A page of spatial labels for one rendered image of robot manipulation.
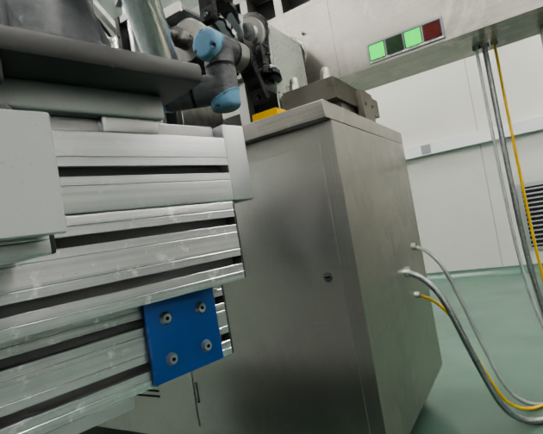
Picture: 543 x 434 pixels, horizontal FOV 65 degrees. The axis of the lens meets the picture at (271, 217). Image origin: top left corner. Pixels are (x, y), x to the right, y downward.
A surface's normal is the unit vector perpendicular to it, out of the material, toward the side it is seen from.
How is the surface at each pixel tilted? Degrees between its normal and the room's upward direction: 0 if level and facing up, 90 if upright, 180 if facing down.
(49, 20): 73
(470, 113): 90
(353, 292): 90
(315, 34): 90
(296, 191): 90
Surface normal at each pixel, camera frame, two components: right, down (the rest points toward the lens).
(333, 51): -0.51, 0.06
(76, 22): 0.69, -0.44
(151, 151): 0.70, -0.14
